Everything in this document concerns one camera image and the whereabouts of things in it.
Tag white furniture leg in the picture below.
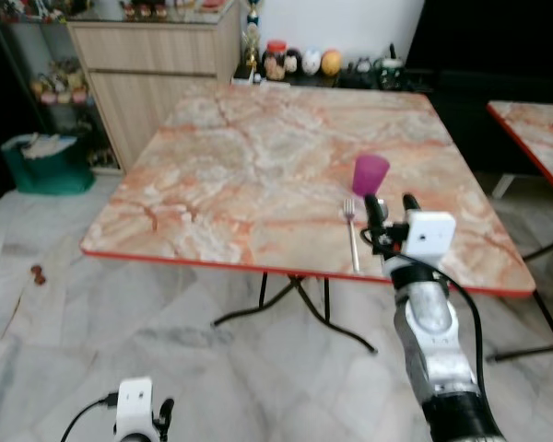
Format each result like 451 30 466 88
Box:
491 173 517 199

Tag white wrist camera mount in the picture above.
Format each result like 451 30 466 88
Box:
115 377 157 442
403 212 458 265

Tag glass display shelf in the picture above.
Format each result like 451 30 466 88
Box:
0 0 107 171

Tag orange round plush toy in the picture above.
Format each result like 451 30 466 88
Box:
321 50 343 77

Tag green basket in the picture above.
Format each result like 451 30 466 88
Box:
0 132 98 196

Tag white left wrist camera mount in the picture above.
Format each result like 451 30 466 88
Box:
115 377 157 442

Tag gold trophy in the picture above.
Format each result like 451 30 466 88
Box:
241 0 263 76

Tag light wooden cabinet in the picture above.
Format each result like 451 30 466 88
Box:
67 0 245 172

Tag black flat screen television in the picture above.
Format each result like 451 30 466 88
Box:
407 0 553 73

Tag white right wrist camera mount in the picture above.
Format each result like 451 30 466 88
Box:
403 212 458 265

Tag small grey figurine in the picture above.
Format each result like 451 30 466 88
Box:
348 57 373 79

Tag black metal table legs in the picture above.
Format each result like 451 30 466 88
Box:
211 272 380 356
486 235 553 363

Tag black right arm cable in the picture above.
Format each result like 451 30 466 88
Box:
415 256 488 397

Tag red lidded snack jar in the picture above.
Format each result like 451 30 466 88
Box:
264 40 289 82

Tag purple plastic cup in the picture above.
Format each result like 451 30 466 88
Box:
352 154 392 198

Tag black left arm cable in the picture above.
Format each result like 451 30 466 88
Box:
60 392 121 442

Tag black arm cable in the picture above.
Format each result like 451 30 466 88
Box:
415 256 488 397
60 392 121 442

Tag silver metal fork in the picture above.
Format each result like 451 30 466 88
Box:
342 196 362 275

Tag white round plush toy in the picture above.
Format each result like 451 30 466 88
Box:
301 49 323 76

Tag black television console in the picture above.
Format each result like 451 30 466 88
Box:
336 66 553 176

